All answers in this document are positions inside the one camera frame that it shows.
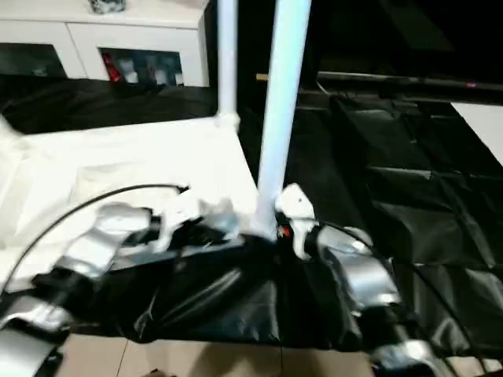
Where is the white glass-door cabinet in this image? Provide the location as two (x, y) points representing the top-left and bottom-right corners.
(0, 0), (209, 88)

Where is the red carton behind glass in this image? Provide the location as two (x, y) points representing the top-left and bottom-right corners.
(105, 57), (121, 82)

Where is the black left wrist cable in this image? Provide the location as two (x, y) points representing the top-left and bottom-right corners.
(0, 182), (192, 294)

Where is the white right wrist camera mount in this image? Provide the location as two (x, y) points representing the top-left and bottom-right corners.
(274, 183), (318, 260)

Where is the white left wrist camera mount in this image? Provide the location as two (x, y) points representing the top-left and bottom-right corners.
(155, 188), (205, 252)

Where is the grey object on cabinet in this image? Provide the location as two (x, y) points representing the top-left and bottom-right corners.
(88, 0), (127, 15)

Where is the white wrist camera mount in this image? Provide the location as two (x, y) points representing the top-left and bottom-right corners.
(274, 183), (318, 260)
(155, 188), (205, 252)

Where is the white plastic table top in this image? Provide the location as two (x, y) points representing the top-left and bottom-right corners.
(0, 112), (276, 294)

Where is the white flat board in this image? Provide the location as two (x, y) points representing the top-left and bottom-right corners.
(450, 101), (503, 166)

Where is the black plastic mat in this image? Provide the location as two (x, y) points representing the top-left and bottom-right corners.
(0, 74), (503, 353)

